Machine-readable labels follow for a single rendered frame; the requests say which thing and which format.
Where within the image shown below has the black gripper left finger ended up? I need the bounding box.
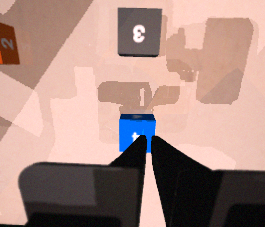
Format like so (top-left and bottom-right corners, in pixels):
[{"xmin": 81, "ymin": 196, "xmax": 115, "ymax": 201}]
[{"xmin": 17, "ymin": 135, "xmax": 147, "ymax": 227}]

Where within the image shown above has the dark grey block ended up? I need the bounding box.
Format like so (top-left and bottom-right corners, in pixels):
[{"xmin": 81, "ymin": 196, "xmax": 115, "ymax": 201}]
[{"xmin": 117, "ymin": 7, "xmax": 163, "ymax": 57}]

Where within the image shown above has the blue block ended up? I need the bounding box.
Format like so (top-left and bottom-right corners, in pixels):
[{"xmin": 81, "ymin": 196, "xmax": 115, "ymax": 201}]
[{"xmin": 119, "ymin": 113, "xmax": 156, "ymax": 153}]

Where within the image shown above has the orange block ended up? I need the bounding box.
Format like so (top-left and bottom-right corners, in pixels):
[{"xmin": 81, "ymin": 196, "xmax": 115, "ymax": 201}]
[{"xmin": 0, "ymin": 23, "xmax": 20, "ymax": 65}]

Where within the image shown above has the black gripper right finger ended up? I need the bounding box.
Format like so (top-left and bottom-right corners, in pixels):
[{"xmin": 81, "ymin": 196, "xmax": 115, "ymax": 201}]
[{"xmin": 151, "ymin": 135, "xmax": 265, "ymax": 227}]

